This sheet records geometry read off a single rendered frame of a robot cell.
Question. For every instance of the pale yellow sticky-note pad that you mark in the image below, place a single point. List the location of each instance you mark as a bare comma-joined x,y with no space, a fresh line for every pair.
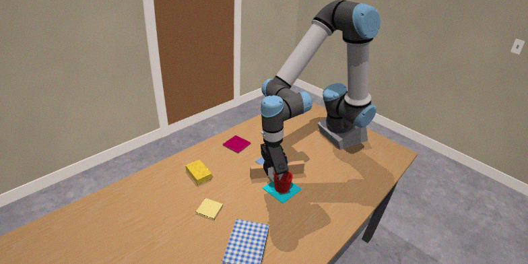
209,208

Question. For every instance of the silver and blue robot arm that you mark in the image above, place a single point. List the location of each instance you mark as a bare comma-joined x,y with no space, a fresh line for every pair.
358,22

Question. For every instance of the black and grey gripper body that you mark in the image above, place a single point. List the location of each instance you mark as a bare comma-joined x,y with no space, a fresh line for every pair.
265,151

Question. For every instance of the magenta square pad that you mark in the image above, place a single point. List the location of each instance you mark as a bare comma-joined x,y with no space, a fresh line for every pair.
236,144

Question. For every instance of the yellow sponge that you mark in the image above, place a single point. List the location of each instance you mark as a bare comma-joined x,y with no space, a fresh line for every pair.
198,172

